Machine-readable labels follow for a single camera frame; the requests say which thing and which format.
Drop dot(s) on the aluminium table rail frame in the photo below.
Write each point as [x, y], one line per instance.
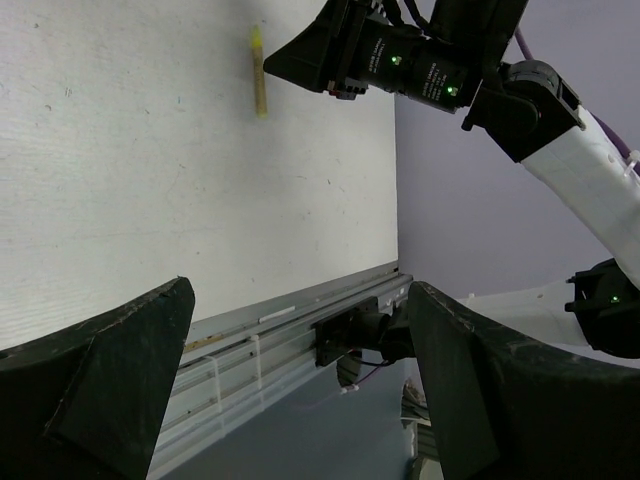
[238, 364]

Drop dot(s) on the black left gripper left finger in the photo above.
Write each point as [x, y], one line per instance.
[88, 401]

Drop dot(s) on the thin yellow highlighter pen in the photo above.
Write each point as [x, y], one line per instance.
[260, 97]

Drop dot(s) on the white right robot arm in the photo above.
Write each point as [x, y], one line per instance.
[539, 122]

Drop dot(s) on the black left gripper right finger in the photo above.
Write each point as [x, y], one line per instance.
[506, 406]

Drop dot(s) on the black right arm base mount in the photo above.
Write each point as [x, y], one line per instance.
[364, 327]

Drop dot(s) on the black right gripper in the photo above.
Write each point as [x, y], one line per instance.
[383, 51]

